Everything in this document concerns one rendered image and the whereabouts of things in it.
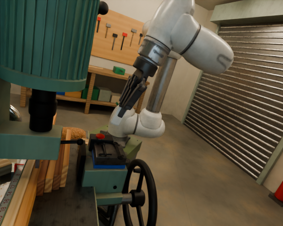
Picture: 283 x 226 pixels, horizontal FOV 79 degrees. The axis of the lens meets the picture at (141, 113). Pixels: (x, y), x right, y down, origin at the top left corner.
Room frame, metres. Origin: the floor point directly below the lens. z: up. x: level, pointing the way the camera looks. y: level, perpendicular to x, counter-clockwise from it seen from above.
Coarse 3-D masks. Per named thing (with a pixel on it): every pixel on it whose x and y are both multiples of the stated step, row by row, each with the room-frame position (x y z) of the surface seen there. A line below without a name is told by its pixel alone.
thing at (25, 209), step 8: (40, 168) 0.40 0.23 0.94; (32, 176) 0.36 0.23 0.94; (32, 184) 0.34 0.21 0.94; (32, 192) 0.31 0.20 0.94; (24, 200) 0.29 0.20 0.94; (32, 200) 0.30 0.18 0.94; (24, 208) 0.27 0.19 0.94; (24, 216) 0.26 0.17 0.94; (16, 224) 0.24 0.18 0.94; (24, 224) 0.24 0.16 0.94
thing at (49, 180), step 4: (52, 160) 0.43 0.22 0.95; (56, 160) 0.44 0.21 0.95; (52, 164) 0.41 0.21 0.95; (48, 168) 0.39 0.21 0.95; (52, 168) 0.40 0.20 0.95; (48, 172) 0.38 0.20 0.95; (52, 172) 0.38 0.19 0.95; (48, 176) 0.37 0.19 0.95; (52, 176) 0.37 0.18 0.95; (48, 180) 0.36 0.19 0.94; (52, 180) 0.36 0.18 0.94; (44, 184) 0.36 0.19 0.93; (48, 184) 0.36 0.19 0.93; (52, 184) 0.36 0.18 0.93; (44, 188) 0.36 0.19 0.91; (48, 188) 0.36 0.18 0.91
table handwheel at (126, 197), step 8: (136, 160) 0.59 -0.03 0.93; (128, 168) 0.63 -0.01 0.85; (144, 168) 0.52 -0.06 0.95; (128, 176) 0.63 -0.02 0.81; (152, 176) 0.49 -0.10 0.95; (128, 184) 0.63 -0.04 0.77; (152, 184) 0.46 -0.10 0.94; (136, 192) 0.52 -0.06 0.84; (152, 192) 0.45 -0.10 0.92; (128, 200) 0.50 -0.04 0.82; (136, 200) 0.50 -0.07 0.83; (144, 200) 0.51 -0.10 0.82; (152, 200) 0.43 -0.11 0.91; (128, 208) 0.57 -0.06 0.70; (136, 208) 0.49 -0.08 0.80; (152, 208) 0.42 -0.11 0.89; (128, 216) 0.54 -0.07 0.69; (152, 216) 0.41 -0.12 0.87; (128, 224) 0.51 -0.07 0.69; (152, 224) 0.40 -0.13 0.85
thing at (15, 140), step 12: (0, 132) 0.33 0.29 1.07; (12, 132) 0.34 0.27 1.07; (24, 132) 0.35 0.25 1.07; (36, 132) 0.37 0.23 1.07; (48, 132) 0.38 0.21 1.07; (60, 132) 0.40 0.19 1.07; (0, 144) 0.32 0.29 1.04; (12, 144) 0.33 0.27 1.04; (24, 144) 0.34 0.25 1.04; (36, 144) 0.35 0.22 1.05; (48, 144) 0.36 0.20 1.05; (0, 156) 0.32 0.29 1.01; (12, 156) 0.33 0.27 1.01; (24, 156) 0.34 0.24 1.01; (36, 156) 0.35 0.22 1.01; (48, 156) 0.36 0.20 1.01
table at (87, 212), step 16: (48, 192) 0.36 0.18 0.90; (64, 192) 0.38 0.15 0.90; (80, 192) 0.39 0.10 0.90; (112, 192) 0.46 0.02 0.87; (32, 208) 0.31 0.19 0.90; (48, 208) 0.32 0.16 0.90; (64, 208) 0.33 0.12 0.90; (80, 208) 0.34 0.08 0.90; (96, 208) 0.36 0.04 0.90; (32, 224) 0.27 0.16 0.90; (48, 224) 0.28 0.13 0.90; (64, 224) 0.29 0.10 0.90; (80, 224) 0.30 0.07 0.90; (96, 224) 0.31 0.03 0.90
